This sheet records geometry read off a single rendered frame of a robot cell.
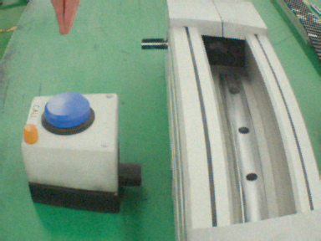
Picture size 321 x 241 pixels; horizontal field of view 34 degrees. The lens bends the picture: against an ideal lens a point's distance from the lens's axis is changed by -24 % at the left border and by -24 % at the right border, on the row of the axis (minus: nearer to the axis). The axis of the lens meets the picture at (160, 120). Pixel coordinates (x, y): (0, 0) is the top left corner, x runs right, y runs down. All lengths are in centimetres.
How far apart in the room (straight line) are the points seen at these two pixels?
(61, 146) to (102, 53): 28
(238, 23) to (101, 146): 20
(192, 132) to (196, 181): 5
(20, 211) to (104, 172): 9
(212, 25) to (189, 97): 14
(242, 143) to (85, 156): 11
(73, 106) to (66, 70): 22
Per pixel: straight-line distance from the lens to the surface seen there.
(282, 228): 26
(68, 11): 41
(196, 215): 33
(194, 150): 39
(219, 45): 59
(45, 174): 45
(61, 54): 72
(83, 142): 44
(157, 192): 49
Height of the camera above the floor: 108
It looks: 31 degrees down
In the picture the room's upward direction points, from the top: 1 degrees clockwise
